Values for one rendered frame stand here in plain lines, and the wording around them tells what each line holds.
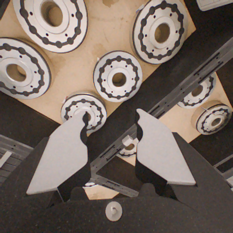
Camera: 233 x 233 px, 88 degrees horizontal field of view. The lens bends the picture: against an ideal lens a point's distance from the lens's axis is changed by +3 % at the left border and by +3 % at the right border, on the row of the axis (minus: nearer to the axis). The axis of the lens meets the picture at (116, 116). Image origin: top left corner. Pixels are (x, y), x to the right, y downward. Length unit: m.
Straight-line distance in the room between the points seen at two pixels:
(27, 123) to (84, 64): 0.17
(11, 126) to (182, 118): 0.42
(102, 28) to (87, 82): 0.11
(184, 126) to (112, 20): 0.35
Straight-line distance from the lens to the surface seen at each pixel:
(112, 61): 0.25
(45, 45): 0.26
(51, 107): 0.33
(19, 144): 0.27
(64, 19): 0.25
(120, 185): 0.37
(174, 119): 0.41
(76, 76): 0.29
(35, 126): 0.31
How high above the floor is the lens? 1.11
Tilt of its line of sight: 58 degrees down
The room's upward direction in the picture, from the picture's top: 162 degrees clockwise
